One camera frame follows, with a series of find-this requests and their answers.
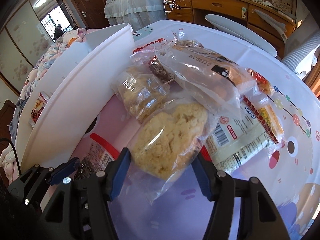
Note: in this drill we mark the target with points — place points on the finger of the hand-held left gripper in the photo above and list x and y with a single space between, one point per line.
62 171

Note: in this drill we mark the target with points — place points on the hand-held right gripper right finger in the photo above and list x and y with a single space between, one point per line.
203 177

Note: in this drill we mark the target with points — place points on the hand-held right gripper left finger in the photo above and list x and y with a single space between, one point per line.
120 172

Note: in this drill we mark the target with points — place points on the clear nut cluster packet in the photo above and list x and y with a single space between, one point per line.
160 68
86 166

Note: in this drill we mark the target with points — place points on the red and white label packet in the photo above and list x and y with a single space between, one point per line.
100 152

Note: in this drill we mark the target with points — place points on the white and orange biscuit packet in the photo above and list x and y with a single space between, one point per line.
240 142

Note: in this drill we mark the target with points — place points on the clear crumbly cookie packet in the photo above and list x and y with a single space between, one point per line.
170 135
140 97

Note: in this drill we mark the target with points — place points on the white packet with red print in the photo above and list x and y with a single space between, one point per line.
37 107

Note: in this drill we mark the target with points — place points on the white plastic tray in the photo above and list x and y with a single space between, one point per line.
75 80

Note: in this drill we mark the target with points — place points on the clear bread packet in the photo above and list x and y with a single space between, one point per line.
207 80

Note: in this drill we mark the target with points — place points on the red-edged clear packet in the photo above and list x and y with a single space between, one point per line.
145 52

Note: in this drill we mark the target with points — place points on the cartoon printed tablecloth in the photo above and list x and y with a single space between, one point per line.
287 180

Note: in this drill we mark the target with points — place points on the yellow candy packet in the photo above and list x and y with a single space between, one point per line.
271 120

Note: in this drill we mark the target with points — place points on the snack packets on table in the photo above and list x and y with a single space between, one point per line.
260 80

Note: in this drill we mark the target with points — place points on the printed quilt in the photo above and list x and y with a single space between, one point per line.
72 37

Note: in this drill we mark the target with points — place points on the white sliding wardrobe door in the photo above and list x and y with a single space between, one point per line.
17 42

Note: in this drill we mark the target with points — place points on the grey office chair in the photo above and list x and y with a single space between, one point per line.
237 31

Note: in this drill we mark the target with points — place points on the white lace cover cloth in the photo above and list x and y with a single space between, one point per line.
135 2

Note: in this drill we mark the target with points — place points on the brown wooden door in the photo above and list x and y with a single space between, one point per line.
87 0

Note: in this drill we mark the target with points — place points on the wooden desk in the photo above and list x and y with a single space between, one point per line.
217 3

